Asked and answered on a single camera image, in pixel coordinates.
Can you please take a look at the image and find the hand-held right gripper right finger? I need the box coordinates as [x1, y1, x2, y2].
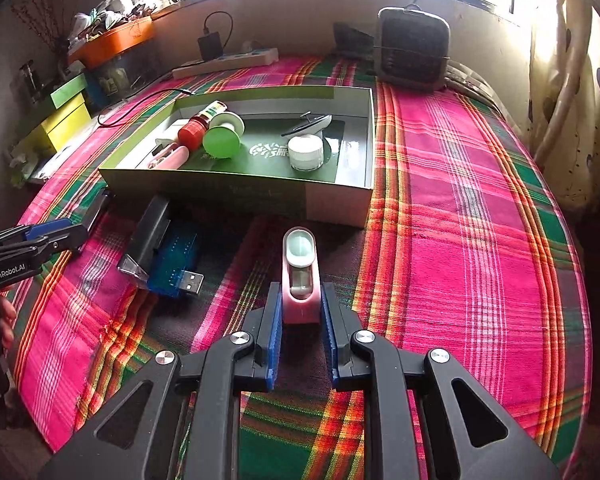
[321, 282, 561, 480]

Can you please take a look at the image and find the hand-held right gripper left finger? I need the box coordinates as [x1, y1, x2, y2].
[39, 282, 283, 480]

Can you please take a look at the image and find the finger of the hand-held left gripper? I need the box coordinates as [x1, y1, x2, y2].
[0, 219, 73, 247]
[0, 224, 89, 263]

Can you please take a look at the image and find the pink device with oval lens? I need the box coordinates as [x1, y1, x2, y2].
[281, 226, 322, 324]

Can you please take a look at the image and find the pink plastic clip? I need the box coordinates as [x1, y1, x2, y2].
[147, 142, 193, 171]

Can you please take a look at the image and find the green cardboard box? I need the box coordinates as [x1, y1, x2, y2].
[99, 85, 377, 231]

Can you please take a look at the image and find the white round jar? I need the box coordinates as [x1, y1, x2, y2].
[287, 133, 326, 172]

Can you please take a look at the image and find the black disc with white buttons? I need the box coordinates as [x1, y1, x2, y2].
[280, 112, 333, 137]

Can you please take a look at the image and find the person's left hand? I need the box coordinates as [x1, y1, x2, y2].
[0, 297, 18, 352]

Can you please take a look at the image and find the black case with clear cap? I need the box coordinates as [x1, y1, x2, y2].
[117, 195, 173, 283]

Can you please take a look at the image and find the yellow box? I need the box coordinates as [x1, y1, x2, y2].
[17, 94, 93, 153]

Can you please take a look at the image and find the blue usb tester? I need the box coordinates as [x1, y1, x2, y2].
[147, 220, 206, 300]

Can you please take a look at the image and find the plaid blanket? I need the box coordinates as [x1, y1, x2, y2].
[12, 55, 593, 480]

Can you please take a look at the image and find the red cap bottle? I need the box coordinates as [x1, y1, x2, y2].
[177, 101, 228, 151]

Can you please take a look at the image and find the green plastic spool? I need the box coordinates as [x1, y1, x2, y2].
[202, 111, 244, 159]

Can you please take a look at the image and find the orange tray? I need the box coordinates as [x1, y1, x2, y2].
[70, 17, 156, 68]

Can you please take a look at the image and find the dried twig bunch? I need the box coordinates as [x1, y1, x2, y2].
[10, 0, 76, 56]

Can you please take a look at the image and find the black charger adapter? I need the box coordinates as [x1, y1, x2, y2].
[198, 34, 223, 61]

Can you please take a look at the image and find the white power strip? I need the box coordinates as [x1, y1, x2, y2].
[172, 47, 279, 80]

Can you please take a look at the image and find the grey striped cloth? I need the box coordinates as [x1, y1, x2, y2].
[442, 60, 506, 111]

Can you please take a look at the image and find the grey space heater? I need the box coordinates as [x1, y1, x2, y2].
[372, 5, 452, 93]

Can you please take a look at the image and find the cream heart print curtain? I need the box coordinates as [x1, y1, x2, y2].
[525, 0, 600, 206]

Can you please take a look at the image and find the black cable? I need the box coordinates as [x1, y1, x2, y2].
[97, 89, 193, 128]

